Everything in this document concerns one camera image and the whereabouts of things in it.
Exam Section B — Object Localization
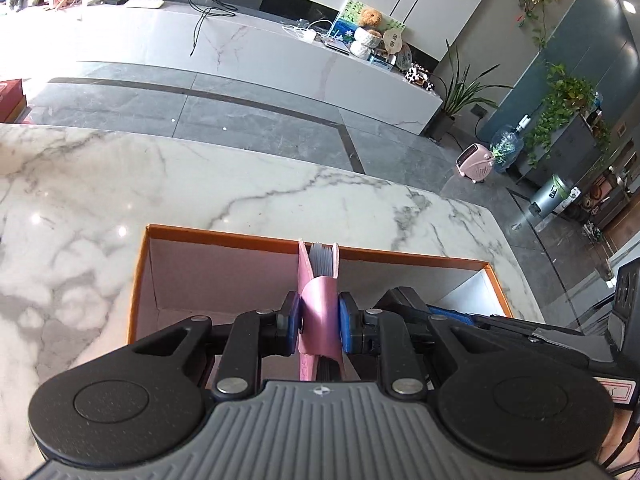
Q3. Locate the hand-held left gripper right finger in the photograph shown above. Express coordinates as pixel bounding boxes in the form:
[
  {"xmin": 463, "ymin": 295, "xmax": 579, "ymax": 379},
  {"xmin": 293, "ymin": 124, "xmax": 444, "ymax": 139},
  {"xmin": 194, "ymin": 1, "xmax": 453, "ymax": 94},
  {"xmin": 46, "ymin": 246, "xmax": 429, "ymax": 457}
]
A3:
[{"xmin": 338, "ymin": 292, "xmax": 511, "ymax": 401}]

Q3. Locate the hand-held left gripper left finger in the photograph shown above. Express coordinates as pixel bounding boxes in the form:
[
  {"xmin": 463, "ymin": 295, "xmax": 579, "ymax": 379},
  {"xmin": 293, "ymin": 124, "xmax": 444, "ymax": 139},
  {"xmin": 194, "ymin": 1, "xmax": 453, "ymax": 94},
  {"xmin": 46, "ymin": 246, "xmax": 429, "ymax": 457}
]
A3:
[{"xmin": 129, "ymin": 291, "xmax": 302, "ymax": 401}]

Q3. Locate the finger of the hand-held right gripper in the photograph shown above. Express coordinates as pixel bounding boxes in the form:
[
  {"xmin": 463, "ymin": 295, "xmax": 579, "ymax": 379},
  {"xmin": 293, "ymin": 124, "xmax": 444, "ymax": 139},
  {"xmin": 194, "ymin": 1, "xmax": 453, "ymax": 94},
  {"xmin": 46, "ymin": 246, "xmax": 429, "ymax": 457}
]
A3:
[
  {"xmin": 430, "ymin": 307, "xmax": 615, "ymax": 363},
  {"xmin": 372, "ymin": 287, "xmax": 436, "ymax": 318}
]

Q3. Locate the pink card holder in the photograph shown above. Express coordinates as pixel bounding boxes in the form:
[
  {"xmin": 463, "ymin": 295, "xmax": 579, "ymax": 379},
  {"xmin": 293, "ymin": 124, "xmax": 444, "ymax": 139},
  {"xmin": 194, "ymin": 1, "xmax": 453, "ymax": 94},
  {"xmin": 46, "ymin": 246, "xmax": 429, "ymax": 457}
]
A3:
[{"xmin": 297, "ymin": 240, "xmax": 361, "ymax": 383}]

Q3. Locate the orange cardboard box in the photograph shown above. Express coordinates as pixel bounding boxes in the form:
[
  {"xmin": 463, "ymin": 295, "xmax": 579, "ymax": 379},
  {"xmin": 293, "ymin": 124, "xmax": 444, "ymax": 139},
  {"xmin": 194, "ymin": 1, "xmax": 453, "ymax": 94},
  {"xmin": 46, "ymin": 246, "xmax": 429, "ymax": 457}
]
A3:
[{"xmin": 127, "ymin": 224, "xmax": 516, "ymax": 346}]

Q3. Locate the grey trash can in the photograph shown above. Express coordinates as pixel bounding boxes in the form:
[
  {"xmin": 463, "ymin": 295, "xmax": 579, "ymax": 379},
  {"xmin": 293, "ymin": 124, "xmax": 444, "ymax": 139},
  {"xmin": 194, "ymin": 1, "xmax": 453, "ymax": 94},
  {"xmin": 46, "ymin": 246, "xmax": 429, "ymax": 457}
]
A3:
[{"xmin": 530, "ymin": 174, "xmax": 573, "ymax": 218}]

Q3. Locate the pink space heater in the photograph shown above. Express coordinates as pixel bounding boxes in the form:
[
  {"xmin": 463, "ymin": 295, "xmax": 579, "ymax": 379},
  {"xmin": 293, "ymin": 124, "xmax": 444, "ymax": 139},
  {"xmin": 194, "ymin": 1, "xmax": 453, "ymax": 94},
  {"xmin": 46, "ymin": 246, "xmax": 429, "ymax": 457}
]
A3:
[{"xmin": 455, "ymin": 142, "xmax": 496, "ymax": 183}]

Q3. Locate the dark cabinet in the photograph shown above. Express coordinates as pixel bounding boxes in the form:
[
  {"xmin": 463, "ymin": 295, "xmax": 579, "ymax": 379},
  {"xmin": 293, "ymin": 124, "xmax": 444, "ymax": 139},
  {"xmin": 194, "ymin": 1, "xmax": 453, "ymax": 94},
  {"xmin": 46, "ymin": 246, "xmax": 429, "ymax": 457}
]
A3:
[{"xmin": 515, "ymin": 115, "xmax": 606, "ymax": 186}]

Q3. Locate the blue water jug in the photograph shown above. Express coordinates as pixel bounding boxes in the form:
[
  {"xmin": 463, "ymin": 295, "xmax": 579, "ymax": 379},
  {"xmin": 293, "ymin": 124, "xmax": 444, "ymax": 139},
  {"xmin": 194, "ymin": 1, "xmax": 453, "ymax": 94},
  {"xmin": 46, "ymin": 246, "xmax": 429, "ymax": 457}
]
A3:
[{"xmin": 490, "ymin": 115, "xmax": 531, "ymax": 173}]

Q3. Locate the pothos plant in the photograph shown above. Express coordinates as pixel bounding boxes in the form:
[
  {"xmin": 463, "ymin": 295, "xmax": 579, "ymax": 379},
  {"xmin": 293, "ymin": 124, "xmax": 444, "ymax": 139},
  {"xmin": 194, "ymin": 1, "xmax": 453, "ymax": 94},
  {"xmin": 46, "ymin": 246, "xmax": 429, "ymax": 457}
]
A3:
[{"xmin": 525, "ymin": 62, "xmax": 611, "ymax": 166}]

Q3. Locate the long-leaf potted plant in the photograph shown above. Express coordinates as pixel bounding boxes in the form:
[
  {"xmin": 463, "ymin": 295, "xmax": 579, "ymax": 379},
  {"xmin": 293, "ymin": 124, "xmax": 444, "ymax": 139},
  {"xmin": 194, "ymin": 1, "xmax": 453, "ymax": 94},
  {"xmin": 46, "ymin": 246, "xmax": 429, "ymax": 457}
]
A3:
[{"xmin": 427, "ymin": 40, "xmax": 513, "ymax": 143}]

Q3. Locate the cow-print plush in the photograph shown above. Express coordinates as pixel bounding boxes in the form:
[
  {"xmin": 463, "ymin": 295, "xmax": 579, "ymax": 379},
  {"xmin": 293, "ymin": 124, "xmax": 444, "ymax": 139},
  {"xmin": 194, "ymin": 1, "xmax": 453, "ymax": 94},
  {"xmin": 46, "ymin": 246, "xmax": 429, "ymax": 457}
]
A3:
[{"xmin": 405, "ymin": 62, "xmax": 436, "ymax": 92}]

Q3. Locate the white marble TV cabinet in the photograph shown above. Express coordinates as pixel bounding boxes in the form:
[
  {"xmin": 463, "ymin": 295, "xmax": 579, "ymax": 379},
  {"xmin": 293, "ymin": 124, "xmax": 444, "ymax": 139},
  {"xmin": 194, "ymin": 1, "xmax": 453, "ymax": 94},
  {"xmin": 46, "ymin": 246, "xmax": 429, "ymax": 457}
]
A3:
[{"xmin": 0, "ymin": 0, "xmax": 444, "ymax": 137}]

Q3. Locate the flower painting canvas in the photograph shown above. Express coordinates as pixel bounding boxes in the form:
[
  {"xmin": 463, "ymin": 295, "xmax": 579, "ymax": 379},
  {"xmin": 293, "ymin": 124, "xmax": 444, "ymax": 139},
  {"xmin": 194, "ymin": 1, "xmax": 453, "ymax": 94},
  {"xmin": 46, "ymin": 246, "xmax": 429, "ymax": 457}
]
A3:
[{"xmin": 337, "ymin": 0, "xmax": 406, "ymax": 46}]

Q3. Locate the hanging vine plant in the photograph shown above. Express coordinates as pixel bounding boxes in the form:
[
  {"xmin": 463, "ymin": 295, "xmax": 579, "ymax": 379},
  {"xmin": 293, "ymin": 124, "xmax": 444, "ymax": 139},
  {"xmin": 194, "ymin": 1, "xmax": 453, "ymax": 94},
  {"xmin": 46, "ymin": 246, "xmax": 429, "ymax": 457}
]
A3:
[{"xmin": 510, "ymin": 0, "xmax": 553, "ymax": 51}]

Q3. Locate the red box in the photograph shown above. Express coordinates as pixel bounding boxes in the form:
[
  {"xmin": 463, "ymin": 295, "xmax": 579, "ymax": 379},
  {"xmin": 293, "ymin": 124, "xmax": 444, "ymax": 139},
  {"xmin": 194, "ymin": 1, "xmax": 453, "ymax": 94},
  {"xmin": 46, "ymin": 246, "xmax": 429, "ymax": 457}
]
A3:
[{"xmin": 0, "ymin": 78, "xmax": 28, "ymax": 123}]

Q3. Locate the black cable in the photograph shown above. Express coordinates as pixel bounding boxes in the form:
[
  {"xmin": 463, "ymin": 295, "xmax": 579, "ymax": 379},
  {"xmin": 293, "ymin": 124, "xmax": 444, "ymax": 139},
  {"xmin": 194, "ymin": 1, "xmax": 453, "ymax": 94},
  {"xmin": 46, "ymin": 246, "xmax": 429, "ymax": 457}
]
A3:
[{"xmin": 187, "ymin": 0, "xmax": 238, "ymax": 58}]

